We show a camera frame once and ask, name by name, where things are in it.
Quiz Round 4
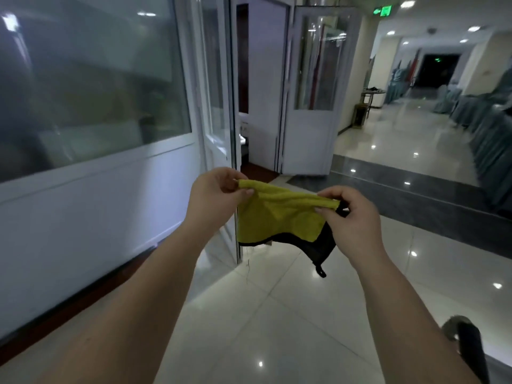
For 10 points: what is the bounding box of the yellow and black cloth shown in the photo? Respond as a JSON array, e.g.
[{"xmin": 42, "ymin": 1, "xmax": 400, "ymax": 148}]
[{"xmin": 236, "ymin": 179, "xmax": 351, "ymax": 279}]

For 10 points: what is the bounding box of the large glass window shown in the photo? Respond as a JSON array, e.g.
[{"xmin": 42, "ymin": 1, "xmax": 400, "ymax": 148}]
[{"xmin": 0, "ymin": 0, "xmax": 197, "ymax": 184}]

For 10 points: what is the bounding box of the person's right hand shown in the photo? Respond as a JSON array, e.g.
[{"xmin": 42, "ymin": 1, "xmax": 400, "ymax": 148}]
[{"xmin": 314, "ymin": 186, "xmax": 387, "ymax": 272}]

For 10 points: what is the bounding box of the red flag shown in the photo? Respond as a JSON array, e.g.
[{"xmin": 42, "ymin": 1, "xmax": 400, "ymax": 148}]
[{"xmin": 407, "ymin": 48, "xmax": 420, "ymax": 83}]

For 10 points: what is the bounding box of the row of grey covered chairs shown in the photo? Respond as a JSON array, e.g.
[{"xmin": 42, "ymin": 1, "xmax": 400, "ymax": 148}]
[{"xmin": 450, "ymin": 56, "xmax": 512, "ymax": 218}]

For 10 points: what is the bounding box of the black padded handle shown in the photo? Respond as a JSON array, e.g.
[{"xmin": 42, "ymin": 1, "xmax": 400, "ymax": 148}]
[{"xmin": 441, "ymin": 315, "xmax": 492, "ymax": 384}]

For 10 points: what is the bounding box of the white framed glass door panel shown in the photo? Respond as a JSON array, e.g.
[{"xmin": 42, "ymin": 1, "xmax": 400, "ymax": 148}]
[{"xmin": 188, "ymin": 0, "xmax": 244, "ymax": 265}]

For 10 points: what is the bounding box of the person's left forearm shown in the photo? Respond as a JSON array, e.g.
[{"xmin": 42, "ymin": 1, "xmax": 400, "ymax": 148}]
[{"xmin": 35, "ymin": 226, "xmax": 225, "ymax": 384}]

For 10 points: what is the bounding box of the small dark side table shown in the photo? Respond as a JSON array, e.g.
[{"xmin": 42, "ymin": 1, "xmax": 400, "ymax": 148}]
[{"xmin": 360, "ymin": 87, "xmax": 387, "ymax": 112}]

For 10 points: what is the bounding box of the wooden floor stand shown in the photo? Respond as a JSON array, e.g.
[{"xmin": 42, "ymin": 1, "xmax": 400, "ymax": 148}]
[{"xmin": 351, "ymin": 102, "xmax": 369, "ymax": 129}]

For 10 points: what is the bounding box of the person's right forearm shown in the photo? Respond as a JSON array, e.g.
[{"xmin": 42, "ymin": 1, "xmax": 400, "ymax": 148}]
[{"xmin": 351, "ymin": 246, "xmax": 482, "ymax": 384}]

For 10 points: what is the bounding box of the open white glass door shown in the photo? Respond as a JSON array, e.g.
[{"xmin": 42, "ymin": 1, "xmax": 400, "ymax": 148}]
[{"xmin": 280, "ymin": 6, "xmax": 362, "ymax": 176}]

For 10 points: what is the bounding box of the person's left hand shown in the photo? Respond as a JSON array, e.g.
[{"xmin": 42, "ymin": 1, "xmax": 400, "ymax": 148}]
[{"xmin": 186, "ymin": 167, "xmax": 255, "ymax": 237}]

